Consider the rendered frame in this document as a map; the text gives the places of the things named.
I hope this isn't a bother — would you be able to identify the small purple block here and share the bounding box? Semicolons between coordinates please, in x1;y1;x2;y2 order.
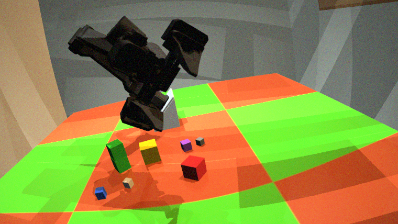
180;139;192;152

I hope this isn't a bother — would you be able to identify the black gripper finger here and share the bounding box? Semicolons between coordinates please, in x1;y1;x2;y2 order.
163;30;204;77
125;100;163;132

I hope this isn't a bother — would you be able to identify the blue block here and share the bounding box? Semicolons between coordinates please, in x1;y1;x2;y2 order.
95;186;107;200

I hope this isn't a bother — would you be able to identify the green block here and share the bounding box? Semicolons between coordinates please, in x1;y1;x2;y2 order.
110;156;131;174
106;139;127;162

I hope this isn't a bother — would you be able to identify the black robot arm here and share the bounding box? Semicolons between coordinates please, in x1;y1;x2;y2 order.
68;16;169;111

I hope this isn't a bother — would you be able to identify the tan block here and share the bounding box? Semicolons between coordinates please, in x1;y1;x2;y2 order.
122;177;134;188

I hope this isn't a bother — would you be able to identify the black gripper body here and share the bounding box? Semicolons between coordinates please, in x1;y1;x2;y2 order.
120;19;209;131

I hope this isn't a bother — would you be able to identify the red block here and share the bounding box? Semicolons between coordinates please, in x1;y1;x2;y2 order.
181;155;207;181

